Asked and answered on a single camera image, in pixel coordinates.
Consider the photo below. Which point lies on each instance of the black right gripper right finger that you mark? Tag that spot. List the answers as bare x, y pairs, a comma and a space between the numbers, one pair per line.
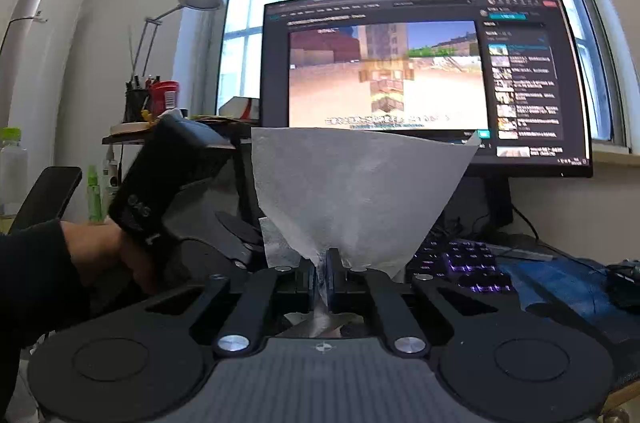
375, 297

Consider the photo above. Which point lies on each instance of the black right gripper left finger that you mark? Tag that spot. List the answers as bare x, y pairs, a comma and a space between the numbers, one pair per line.
267, 297

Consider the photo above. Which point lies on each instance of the white paper tissue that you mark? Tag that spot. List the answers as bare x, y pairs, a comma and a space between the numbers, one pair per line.
373, 196

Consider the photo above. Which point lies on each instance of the blue patterned ceramic mug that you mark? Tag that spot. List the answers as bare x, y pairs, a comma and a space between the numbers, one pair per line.
278, 252

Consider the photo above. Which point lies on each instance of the black sleeved left forearm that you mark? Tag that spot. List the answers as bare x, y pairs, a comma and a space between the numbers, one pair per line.
41, 291

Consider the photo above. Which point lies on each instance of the person's left hand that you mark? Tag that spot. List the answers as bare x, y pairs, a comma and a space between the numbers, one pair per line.
93, 245

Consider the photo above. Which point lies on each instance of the black backlit mechanical keyboard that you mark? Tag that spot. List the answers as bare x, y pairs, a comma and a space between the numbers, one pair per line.
467, 264

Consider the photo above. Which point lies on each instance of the green spray bottle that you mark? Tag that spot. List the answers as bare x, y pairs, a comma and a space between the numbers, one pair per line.
94, 195

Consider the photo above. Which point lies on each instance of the white red box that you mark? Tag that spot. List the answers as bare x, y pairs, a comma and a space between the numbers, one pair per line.
241, 108

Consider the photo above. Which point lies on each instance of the red cylindrical can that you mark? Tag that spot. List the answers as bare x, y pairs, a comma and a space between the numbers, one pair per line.
164, 96

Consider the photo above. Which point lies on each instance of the black pen holder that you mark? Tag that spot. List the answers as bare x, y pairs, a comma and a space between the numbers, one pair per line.
136, 100

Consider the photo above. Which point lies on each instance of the black smartphone on stand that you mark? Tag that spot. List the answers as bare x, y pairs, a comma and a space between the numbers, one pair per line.
48, 198

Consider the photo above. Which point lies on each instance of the blue desk mat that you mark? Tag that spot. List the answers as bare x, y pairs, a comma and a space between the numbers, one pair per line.
573, 292

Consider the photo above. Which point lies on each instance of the clear plastic water bottle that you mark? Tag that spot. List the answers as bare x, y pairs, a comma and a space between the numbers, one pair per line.
13, 172

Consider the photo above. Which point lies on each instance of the black gaming mouse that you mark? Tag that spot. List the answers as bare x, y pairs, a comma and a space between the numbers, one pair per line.
622, 285

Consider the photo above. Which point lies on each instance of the white desk lamp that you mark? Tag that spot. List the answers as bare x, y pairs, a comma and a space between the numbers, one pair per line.
141, 54

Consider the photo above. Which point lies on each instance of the white standing air conditioner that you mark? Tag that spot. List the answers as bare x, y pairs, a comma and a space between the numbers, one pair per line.
34, 51

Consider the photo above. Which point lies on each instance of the black AOC computer monitor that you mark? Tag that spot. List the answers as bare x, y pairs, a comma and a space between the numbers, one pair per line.
507, 71

